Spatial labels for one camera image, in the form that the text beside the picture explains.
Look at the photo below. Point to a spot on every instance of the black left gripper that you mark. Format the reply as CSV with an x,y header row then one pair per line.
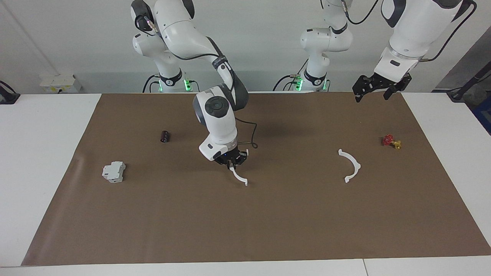
x,y
374,82

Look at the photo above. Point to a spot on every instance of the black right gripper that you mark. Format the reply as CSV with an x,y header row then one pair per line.
x,y
230,157

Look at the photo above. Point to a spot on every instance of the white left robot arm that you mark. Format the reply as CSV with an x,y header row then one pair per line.
x,y
418,23

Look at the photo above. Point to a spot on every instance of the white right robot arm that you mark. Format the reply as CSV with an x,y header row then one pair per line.
x,y
218,122

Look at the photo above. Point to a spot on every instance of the brown paper mat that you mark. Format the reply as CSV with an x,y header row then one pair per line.
x,y
245,222

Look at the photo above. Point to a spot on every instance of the black cylindrical capacitor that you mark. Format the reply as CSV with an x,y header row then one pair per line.
x,y
165,137

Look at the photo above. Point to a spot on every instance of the black stand base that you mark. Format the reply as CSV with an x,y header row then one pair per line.
x,y
458,95

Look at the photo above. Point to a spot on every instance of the blue crate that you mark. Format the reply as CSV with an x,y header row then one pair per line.
x,y
484,115

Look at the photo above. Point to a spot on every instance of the white circuit breaker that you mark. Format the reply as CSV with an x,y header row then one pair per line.
x,y
113,171

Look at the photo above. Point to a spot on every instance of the black table clamp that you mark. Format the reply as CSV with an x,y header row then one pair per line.
x,y
7,97

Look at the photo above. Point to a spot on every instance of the white wall socket box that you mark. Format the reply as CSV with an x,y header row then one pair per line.
x,y
59,83

